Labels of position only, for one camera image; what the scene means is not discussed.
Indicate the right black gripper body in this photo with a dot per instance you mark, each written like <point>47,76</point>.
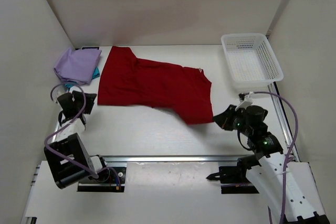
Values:
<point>238,122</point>

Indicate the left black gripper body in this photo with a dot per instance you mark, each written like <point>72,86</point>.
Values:
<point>79,100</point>

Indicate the teal t shirt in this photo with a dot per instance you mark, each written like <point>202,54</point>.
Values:
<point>71,83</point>

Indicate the purple t shirt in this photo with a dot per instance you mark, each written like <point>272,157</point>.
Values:
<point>77,65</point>

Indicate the red item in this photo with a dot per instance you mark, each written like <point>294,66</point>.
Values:
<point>128,80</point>

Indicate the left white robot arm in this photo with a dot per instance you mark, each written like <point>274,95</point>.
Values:
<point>68,159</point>

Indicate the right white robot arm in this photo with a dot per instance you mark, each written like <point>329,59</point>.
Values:
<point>267,168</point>

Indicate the blue table label sticker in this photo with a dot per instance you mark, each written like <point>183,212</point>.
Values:
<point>95,48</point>

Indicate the white plastic basket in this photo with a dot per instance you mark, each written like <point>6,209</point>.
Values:
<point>251,60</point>

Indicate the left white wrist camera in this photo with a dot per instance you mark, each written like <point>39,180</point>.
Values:
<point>58,91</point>

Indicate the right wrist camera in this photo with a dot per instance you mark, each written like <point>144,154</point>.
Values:
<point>245,100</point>

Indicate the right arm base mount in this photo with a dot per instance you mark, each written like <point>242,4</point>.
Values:
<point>232,181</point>

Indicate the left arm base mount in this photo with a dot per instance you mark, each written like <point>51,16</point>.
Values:
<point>108,182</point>

